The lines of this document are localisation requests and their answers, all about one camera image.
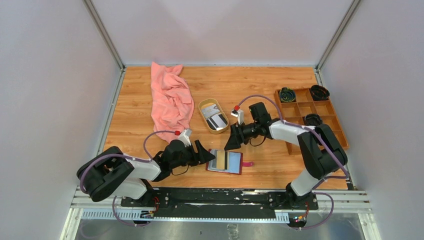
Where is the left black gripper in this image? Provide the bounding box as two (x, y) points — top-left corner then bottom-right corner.
(170, 139), (215, 170)

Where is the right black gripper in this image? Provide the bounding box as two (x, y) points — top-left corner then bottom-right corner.
(224, 121), (260, 151)

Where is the grey striped credit card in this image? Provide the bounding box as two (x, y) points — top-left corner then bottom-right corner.
(206, 113), (228, 131)

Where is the yellow oval tray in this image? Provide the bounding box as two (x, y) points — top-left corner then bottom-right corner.
(198, 98), (230, 135)

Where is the red leather card holder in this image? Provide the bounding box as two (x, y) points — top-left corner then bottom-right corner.
(205, 149), (254, 175)

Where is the white VIP card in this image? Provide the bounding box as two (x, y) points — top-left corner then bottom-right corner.
(201, 104), (220, 119)

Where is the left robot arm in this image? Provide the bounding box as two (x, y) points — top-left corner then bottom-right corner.
(76, 140), (215, 207)

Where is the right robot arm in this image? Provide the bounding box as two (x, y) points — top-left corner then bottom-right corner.
(224, 102), (349, 209)

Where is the pink cloth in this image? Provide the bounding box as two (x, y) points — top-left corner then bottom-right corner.
(150, 61), (195, 132)

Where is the black green round cap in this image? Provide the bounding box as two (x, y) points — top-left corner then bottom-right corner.
(279, 87), (296, 103)

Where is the brown compartment organizer tray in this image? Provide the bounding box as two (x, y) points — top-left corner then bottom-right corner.
(274, 88), (349, 150)

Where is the black round cap middle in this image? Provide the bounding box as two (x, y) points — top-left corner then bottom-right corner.
(302, 113), (323, 126)

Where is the black round cap top right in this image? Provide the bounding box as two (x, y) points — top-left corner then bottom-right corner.
(309, 85), (330, 101)

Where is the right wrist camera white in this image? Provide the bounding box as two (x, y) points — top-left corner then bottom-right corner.
(230, 105), (245, 125)

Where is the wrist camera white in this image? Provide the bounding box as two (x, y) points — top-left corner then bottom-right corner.
(178, 128), (192, 147)
(230, 105), (245, 125)

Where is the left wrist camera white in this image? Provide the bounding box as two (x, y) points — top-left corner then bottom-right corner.
(178, 128), (192, 147)

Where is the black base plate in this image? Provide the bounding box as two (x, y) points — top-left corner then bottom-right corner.
(118, 187), (319, 219)

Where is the aluminium frame rail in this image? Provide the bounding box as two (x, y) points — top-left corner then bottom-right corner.
(70, 190), (373, 224)

